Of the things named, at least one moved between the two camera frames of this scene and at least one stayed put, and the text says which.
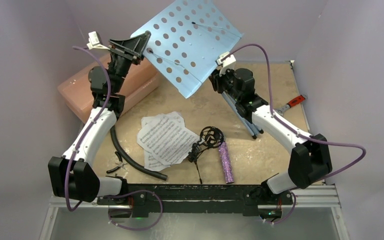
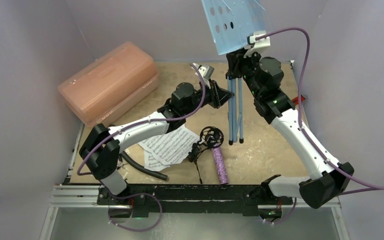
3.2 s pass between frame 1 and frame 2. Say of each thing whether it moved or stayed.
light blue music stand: moved
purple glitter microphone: moved
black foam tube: stayed
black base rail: stayed
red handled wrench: stayed
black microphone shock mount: stayed
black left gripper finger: moved
